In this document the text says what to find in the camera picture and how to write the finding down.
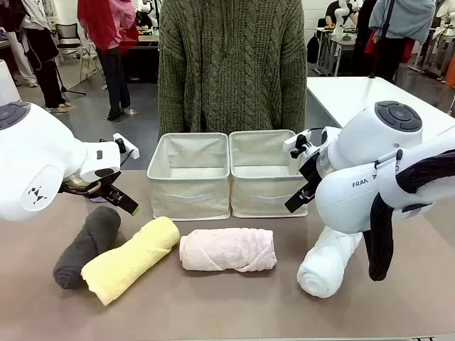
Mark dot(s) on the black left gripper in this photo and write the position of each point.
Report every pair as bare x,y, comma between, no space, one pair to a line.
96,186

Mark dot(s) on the white rolled towel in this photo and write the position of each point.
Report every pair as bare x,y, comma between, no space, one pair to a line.
320,273

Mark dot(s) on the white cylindrical pedestal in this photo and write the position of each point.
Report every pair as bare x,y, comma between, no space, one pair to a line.
9,81

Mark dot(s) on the beige fabric storage box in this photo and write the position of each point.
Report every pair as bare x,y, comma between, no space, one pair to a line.
263,202
188,199

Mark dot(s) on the black hanging bag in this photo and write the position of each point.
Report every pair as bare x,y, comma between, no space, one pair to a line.
313,49

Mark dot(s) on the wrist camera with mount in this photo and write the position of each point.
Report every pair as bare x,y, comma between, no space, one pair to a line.
124,145
296,142

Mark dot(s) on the bystander in dark dress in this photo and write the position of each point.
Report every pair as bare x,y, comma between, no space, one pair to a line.
46,49

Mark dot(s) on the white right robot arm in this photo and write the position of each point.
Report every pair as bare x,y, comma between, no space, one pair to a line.
355,160

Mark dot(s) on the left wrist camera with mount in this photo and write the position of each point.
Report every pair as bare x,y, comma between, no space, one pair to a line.
124,145

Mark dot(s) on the pink towel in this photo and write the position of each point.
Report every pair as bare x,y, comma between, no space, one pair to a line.
227,248

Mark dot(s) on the seated person in black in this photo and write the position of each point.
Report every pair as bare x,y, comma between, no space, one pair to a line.
334,12

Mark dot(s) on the white table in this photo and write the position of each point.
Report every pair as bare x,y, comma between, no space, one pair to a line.
337,99

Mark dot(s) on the grey office chair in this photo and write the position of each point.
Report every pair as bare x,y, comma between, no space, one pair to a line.
69,39

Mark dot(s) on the person in green sweater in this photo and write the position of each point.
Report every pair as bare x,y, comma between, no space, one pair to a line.
231,71

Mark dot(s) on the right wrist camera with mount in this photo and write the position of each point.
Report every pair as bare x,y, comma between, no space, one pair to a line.
296,142

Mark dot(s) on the bystander in blue shawl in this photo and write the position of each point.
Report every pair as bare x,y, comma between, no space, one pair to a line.
401,21

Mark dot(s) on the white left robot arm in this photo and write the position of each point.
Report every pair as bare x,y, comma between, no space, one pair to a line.
35,160

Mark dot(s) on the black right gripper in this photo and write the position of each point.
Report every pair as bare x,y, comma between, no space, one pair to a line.
312,174

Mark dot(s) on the person's right forearm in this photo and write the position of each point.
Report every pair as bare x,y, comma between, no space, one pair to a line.
170,106

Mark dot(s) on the person's left forearm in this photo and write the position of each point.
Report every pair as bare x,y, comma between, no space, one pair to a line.
293,103

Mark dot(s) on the bystander in white trousers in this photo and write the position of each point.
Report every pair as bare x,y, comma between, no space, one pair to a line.
21,64

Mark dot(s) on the grey background desk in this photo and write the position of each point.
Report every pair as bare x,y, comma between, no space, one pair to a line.
334,42

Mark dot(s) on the yellow towel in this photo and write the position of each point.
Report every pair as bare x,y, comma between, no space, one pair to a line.
124,259

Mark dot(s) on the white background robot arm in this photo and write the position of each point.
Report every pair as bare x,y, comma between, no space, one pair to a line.
343,25

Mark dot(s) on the bystander with red scarf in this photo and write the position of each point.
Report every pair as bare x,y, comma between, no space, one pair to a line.
106,28

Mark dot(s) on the dark grey towel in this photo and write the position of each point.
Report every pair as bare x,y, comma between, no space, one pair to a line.
85,241

